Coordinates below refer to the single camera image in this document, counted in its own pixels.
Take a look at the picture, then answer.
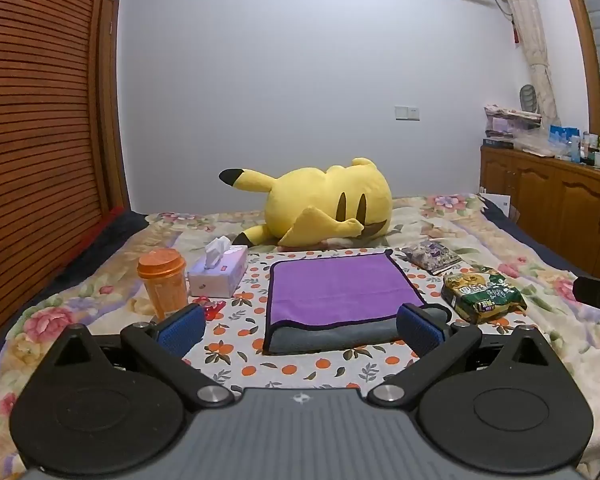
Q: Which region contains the purple and grey towel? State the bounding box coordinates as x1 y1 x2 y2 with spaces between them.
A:
262 249 451 356

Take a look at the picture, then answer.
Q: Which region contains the red snack packet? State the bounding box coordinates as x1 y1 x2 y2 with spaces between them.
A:
194 296 226 322

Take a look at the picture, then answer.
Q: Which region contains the green snack bag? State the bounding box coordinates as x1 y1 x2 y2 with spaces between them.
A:
441 268 527 325

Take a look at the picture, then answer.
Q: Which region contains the floral bed blanket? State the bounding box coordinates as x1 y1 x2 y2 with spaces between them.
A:
0 195 600 479

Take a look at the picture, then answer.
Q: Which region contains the orange-print white cloth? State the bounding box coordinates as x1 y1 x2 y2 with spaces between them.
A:
184 248 417 396

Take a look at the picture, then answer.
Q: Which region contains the purple snack packet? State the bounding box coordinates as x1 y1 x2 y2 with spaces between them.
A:
401 240 462 275

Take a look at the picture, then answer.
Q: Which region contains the orange lidded plastic cup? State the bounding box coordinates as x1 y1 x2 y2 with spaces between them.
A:
136 248 188 321

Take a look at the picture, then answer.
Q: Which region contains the wooden sideboard cabinet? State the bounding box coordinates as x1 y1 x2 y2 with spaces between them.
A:
480 146 600 278

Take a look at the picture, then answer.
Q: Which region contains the pink tissue box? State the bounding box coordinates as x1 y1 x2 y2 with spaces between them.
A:
187 236 248 299

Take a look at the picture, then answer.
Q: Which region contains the blue and white box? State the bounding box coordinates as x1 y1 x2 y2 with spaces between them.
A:
548 125 580 159

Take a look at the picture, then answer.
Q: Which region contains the yellow Pikachu plush toy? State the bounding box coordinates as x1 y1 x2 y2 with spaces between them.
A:
219 157 393 249

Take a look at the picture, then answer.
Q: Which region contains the stack of books and papers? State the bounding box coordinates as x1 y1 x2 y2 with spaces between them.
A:
483 105 542 150

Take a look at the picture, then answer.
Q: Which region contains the small desk fan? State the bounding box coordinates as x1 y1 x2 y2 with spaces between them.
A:
519 84 539 114

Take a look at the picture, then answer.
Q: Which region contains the wooden slatted wardrobe door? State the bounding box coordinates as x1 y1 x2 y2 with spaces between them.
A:
0 0 129 339

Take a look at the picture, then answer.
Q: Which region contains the beige curtain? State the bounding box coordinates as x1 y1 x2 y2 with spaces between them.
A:
507 0 562 127

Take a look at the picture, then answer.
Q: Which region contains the white wall switch plate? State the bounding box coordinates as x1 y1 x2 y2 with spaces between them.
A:
394 105 420 122

